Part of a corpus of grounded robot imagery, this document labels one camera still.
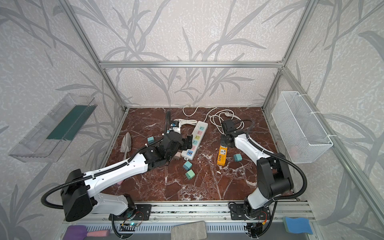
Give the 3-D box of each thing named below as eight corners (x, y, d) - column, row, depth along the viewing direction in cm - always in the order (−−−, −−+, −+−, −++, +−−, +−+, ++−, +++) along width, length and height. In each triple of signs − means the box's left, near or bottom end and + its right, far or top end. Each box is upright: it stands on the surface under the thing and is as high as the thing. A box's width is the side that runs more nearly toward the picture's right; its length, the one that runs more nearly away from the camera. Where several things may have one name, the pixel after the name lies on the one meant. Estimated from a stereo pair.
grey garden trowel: (121, 159, 95) (118, 157, 92) (125, 135, 106) (123, 133, 104) (129, 158, 95) (127, 156, 93) (132, 134, 107) (131, 131, 105)
